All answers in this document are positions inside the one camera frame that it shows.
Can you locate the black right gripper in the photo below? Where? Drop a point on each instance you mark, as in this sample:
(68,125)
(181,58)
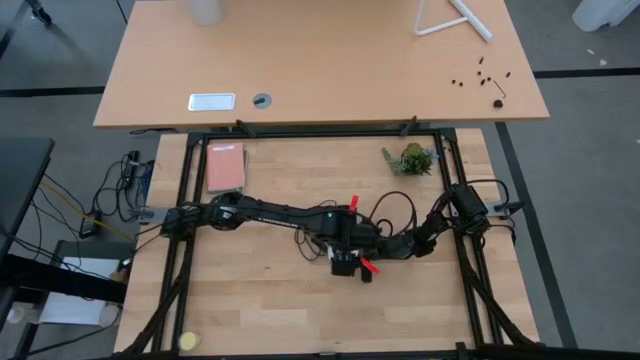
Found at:
(400,248)

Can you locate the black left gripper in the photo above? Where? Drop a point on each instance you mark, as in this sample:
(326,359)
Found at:
(357,232)

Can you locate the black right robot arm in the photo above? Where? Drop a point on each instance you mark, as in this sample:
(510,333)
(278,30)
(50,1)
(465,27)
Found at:
(467,205)

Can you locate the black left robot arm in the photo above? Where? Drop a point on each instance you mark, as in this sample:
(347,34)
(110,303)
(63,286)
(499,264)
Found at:
(280,217)

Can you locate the potted green succulent plant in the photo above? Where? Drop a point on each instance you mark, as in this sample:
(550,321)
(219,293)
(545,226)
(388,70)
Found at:
(415,160)

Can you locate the pink notebook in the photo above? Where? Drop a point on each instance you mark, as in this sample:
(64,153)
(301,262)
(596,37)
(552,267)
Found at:
(225,167)

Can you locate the dark round knob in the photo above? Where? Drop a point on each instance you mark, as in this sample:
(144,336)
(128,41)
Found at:
(498,103)

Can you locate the light wooden desk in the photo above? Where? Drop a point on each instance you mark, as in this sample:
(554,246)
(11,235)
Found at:
(325,60)

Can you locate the black allen key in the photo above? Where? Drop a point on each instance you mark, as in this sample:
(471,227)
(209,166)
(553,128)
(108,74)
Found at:
(501,90)

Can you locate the white rectangular desk plate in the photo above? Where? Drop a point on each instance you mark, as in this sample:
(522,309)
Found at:
(211,102)

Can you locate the small yellow candle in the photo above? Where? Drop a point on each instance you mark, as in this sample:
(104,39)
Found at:
(189,341)

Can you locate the black power strip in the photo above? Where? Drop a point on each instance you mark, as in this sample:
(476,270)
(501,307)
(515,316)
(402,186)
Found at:
(129,170)

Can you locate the clear plastic cup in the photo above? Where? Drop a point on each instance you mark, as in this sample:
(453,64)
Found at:
(107,315)

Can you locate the black power adapter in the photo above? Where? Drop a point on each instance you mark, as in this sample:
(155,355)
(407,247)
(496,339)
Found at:
(90,227)

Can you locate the white cylinder container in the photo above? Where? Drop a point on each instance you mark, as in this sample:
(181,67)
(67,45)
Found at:
(204,12)

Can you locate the white board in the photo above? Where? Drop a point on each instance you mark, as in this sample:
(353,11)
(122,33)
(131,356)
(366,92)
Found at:
(70,310)

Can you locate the white bag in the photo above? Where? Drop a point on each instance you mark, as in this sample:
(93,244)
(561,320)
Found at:
(595,15)

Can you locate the black side table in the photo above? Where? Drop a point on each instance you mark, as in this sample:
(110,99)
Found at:
(22,170)

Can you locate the black stand leg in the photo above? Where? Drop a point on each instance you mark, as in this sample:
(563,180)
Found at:
(40,12)

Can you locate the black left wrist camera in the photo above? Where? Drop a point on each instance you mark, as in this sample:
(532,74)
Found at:
(345,265)

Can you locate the black aluminium frame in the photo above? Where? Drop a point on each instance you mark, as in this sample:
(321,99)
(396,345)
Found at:
(320,134)

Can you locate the white triangular frame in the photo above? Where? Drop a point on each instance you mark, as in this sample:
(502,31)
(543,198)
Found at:
(472,20)

